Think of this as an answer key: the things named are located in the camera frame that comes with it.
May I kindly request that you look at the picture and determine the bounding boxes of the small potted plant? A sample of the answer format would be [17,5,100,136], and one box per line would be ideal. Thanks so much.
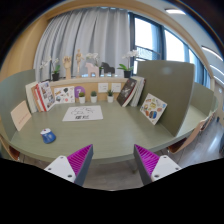
[107,89,114,103]
[90,91,97,103]
[79,92,85,104]

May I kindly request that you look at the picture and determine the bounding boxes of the small potted plant middle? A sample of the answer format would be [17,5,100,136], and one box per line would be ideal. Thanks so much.
[90,91,97,103]

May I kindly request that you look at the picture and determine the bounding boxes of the wooden hand model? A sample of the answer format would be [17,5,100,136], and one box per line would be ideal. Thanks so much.
[63,56,72,79]

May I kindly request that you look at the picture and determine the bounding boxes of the white orchid left pot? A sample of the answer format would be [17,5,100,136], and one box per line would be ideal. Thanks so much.
[40,57,60,81]

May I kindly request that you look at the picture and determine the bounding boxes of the wooden artist mannequin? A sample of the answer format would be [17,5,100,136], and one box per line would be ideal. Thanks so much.
[75,49,84,77]

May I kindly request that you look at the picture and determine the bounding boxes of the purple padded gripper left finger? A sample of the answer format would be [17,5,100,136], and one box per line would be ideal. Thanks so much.
[45,144,93,186]

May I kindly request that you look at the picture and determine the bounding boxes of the purple round number sign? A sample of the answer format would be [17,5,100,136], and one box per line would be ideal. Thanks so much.
[74,86,85,98]

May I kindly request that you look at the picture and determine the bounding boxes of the green partition panel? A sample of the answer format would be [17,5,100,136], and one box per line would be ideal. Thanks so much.
[137,60,195,136]
[0,69,35,140]

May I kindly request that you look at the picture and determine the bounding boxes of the grey curtain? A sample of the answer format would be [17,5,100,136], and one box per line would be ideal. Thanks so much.
[34,7,130,81]

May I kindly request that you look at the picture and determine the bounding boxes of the green left partition panel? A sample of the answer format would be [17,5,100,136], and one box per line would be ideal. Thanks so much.
[0,69,35,140]

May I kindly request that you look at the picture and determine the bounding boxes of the red and white magazine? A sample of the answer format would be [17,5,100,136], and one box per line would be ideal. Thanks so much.
[31,81,55,112]

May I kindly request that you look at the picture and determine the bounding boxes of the white paper sheet with drawing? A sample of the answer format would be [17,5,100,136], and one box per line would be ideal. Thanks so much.
[63,105,103,122]

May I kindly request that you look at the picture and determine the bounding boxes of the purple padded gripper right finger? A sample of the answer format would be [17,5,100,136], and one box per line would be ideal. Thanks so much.
[134,144,181,185]

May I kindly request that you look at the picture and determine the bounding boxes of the light wooden horse figure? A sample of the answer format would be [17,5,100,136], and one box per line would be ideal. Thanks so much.
[85,63,99,78]

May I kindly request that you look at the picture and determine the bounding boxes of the colourful sticker picture board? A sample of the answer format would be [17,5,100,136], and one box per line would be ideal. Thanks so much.
[140,93,167,125]

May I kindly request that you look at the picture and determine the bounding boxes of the white orchid behind horse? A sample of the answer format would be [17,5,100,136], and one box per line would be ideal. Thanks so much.
[86,53,99,67]

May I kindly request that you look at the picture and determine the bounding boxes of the white illustrated picture book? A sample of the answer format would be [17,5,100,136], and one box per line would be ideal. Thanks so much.
[54,86,75,104]

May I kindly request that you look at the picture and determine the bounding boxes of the small potted plant right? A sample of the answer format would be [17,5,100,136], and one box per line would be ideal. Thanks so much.
[107,89,114,103]

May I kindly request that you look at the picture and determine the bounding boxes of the white orchid in black pot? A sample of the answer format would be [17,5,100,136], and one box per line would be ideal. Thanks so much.
[118,49,138,78]

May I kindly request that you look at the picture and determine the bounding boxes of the dark leaning book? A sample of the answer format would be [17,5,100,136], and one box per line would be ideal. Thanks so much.
[117,78,137,107]

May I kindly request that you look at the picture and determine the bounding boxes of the white leaning books stack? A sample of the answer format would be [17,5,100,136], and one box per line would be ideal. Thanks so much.
[124,76,145,107]

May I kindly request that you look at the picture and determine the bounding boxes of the black horse figure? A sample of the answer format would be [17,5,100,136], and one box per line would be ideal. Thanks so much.
[101,62,115,74]

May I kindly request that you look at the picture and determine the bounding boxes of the small potted plant left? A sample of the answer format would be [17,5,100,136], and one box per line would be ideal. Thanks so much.
[79,92,85,104]

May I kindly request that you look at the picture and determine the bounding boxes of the green right partition panel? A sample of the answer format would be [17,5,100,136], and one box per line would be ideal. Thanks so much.
[137,60,195,136]

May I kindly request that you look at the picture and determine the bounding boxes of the wooden chair right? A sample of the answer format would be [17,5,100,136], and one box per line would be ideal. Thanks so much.
[168,115,213,154]

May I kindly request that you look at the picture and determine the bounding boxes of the blue and white computer mouse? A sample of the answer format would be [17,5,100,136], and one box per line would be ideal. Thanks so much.
[40,128,56,144]

